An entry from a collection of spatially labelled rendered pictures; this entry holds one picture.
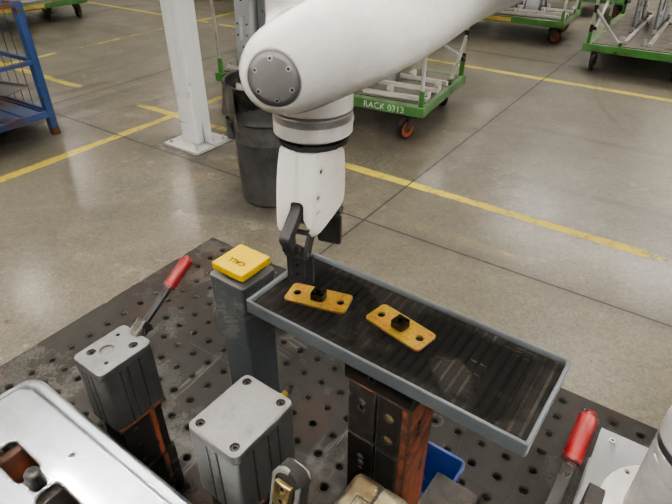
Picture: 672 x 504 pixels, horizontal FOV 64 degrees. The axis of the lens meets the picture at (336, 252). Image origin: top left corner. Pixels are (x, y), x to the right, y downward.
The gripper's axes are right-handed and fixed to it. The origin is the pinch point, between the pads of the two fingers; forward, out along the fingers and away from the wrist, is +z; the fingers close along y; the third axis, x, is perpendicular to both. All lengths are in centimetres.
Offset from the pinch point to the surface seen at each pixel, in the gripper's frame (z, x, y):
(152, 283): 53, -67, -43
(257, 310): 7.1, -6.2, 4.7
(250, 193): 115, -126, -201
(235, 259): 7.0, -14.3, -4.2
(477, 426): 7.2, 22.4, 12.8
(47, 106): 101, -321, -248
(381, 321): 6.7, 9.1, 1.7
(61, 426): 23.1, -29.7, 19.0
